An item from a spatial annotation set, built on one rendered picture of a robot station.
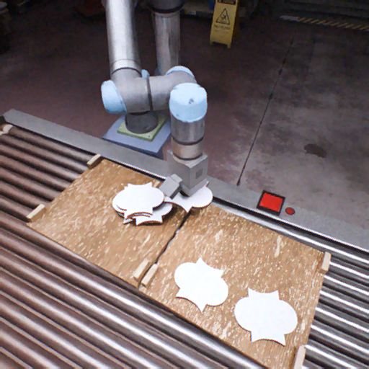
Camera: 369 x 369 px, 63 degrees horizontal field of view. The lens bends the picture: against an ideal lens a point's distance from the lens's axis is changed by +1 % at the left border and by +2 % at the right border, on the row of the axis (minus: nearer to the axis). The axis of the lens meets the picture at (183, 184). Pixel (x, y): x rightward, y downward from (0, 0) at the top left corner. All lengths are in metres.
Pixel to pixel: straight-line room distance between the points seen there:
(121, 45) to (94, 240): 0.54
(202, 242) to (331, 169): 1.92
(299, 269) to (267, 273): 0.09
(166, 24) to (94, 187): 0.57
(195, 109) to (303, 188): 1.90
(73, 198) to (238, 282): 0.58
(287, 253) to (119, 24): 0.75
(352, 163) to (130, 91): 2.33
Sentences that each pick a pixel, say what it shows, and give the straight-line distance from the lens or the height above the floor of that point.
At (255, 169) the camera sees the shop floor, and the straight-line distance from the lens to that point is 2.48.
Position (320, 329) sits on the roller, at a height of 0.92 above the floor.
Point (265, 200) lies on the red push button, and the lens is 1.03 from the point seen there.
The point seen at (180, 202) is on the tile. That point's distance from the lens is 0.80.
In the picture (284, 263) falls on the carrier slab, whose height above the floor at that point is 0.94.
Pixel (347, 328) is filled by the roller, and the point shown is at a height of 0.91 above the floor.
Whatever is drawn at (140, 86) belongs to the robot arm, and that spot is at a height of 1.35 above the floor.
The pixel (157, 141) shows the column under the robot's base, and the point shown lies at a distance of 1.30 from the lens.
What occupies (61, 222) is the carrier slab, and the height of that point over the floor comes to 0.94.
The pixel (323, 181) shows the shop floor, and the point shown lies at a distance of 2.55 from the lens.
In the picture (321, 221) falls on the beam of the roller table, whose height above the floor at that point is 0.91.
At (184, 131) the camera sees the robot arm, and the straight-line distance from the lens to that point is 0.64.
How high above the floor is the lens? 1.70
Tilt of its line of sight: 48 degrees down
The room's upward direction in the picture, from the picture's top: straight up
